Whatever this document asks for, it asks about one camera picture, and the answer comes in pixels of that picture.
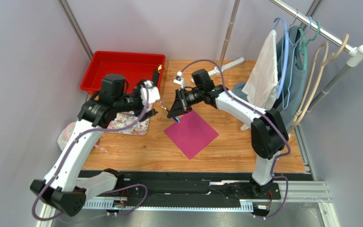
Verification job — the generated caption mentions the black object in tray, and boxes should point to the black object in tray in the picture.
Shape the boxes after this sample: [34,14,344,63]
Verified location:
[152,64,162,89]

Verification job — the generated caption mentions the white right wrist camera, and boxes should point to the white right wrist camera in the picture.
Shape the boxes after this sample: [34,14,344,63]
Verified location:
[173,71,184,85]

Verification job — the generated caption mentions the white mesh laundry bag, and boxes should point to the white mesh laundry bag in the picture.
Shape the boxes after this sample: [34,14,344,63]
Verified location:
[57,122,76,151]

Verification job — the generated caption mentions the blue clothes hanger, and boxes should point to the blue clothes hanger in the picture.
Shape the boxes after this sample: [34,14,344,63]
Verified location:
[273,16,313,110]

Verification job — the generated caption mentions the white towel on hanger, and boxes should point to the white towel on hanger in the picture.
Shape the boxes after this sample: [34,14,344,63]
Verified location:
[242,30,278,110]

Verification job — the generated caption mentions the green clothes hanger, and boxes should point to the green clothes hanger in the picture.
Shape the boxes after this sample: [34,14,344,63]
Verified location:
[297,17,321,69]

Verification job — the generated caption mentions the metal clothes rack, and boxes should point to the metal clothes rack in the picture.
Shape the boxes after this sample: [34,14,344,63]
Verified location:
[191,0,363,142]

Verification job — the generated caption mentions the magenta paper napkin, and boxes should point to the magenta paper napkin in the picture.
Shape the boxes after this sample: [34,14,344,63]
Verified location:
[164,111,219,159]

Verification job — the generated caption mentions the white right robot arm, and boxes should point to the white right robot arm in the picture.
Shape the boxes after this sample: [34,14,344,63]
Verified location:
[167,69,288,198]

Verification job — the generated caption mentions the floral cloth mat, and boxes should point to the floral cloth mat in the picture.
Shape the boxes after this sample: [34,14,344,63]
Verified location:
[107,111,151,136]

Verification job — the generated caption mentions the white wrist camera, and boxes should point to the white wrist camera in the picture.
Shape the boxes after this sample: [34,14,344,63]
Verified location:
[173,71,184,85]
[140,80,161,105]

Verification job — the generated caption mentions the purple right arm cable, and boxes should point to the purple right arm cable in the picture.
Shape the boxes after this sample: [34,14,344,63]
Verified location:
[181,59,292,220]

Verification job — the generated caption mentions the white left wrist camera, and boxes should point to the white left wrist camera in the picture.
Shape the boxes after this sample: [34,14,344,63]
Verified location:
[140,80,161,105]

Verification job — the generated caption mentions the beige clothes hanger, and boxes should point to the beige clothes hanger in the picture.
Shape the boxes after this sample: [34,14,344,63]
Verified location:
[289,41,329,132]
[294,34,350,127]

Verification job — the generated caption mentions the iridescent table knife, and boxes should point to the iridescent table knife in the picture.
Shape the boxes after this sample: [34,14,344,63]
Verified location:
[159,101,180,123]

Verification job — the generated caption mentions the red plastic tray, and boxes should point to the red plastic tray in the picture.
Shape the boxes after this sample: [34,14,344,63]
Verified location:
[80,51,165,95]

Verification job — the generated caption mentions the black table edge rail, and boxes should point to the black table edge rail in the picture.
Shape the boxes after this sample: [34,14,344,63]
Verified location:
[43,170,333,212]

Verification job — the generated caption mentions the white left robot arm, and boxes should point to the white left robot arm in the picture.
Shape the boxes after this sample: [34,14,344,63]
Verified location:
[30,74,161,217]

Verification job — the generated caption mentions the teal garment on hanger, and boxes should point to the teal garment on hanger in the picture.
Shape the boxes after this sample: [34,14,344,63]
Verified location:
[232,26,308,130]

